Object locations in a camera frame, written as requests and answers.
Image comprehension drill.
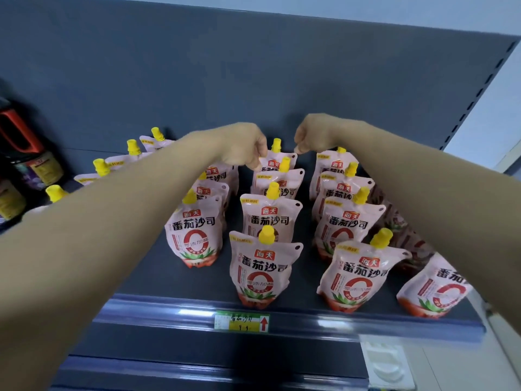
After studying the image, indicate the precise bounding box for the pink yellow-capped sauce pouch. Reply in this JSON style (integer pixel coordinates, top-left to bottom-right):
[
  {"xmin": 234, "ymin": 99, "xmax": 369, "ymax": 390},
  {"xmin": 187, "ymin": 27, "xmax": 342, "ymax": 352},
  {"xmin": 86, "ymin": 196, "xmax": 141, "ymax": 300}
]
[{"xmin": 259, "ymin": 138, "xmax": 298, "ymax": 175}]

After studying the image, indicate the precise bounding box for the person's right hand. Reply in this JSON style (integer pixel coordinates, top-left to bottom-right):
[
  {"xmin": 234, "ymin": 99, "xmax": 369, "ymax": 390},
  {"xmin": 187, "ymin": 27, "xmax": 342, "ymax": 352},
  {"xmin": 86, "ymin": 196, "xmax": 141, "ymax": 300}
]
[{"xmin": 293, "ymin": 113, "xmax": 365, "ymax": 155}]

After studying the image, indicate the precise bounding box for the person's left hand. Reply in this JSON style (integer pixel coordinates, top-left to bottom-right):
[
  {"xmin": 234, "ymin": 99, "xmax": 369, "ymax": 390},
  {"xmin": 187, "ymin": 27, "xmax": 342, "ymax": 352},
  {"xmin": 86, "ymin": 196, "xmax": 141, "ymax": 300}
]
[{"xmin": 205, "ymin": 122, "xmax": 269, "ymax": 172}]

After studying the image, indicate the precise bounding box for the dark bottle with red handle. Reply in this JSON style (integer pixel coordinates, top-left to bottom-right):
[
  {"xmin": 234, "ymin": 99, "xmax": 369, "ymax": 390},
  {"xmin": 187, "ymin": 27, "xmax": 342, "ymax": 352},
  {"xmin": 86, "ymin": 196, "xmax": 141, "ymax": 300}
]
[{"xmin": 0, "ymin": 97, "xmax": 65, "ymax": 192}]

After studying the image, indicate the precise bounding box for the group of pink sauce pouches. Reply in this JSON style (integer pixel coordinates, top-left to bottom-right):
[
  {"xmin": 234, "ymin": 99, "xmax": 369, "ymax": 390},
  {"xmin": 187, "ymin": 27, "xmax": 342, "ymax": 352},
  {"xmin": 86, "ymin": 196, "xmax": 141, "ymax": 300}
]
[{"xmin": 22, "ymin": 127, "xmax": 475, "ymax": 320}]

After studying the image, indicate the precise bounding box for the gray metal shelf unit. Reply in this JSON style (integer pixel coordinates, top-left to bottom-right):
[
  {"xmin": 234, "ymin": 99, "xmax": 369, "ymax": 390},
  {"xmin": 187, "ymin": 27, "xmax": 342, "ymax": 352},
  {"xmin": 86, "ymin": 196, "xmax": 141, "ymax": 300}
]
[{"xmin": 0, "ymin": 0, "xmax": 520, "ymax": 391}]

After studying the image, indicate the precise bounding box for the white plastic holder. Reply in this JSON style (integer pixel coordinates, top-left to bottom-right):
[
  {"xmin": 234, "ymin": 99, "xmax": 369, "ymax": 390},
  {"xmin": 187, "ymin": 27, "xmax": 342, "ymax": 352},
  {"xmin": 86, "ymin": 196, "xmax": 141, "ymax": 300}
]
[{"xmin": 360, "ymin": 340, "xmax": 417, "ymax": 391}]

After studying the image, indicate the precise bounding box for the blue shelf price rail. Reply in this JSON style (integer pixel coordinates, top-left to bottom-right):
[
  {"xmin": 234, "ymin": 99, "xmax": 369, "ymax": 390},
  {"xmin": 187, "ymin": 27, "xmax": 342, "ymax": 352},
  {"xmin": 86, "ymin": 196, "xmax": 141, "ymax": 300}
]
[
  {"xmin": 91, "ymin": 293, "xmax": 487, "ymax": 343},
  {"xmin": 51, "ymin": 356, "xmax": 369, "ymax": 391}
]

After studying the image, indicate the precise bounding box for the row of dark red pouches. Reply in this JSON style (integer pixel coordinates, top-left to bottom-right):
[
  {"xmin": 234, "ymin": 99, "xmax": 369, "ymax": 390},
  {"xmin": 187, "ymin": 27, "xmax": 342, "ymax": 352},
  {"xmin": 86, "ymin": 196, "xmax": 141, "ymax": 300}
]
[{"xmin": 366, "ymin": 185, "xmax": 439, "ymax": 276}]

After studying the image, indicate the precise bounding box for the person's left forearm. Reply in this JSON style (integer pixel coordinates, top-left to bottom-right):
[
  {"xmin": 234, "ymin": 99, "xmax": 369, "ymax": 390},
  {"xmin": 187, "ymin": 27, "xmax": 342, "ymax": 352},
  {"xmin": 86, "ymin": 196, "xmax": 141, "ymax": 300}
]
[{"xmin": 0, "ymin": 128, "xmax": 228, "ymax": 373}]

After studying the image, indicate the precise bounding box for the green and yellow price tag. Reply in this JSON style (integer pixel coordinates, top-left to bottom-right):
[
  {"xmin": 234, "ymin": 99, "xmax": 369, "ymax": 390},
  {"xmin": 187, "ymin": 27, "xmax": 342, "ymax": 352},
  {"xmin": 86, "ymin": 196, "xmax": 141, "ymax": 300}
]
[{"xmin": 214, "ymin": 310, "xmax": 270, "ymax": 334}]

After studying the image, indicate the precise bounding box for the person's right forearm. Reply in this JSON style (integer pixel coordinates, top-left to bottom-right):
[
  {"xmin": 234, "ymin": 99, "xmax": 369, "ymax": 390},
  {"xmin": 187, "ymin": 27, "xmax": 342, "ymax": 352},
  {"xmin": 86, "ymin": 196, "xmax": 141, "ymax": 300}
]
[{"xmin": 350, "ymin": 123, "xmax": 521, "ymax": 336}]

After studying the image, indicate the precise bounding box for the dark bottle with yellow label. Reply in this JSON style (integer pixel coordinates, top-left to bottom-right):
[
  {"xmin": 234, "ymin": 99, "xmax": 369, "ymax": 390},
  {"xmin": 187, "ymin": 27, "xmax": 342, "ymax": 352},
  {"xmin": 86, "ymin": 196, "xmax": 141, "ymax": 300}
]
[{"xmin": 0, "ymin": 178, "xmax": 27, "ymax": 226}]

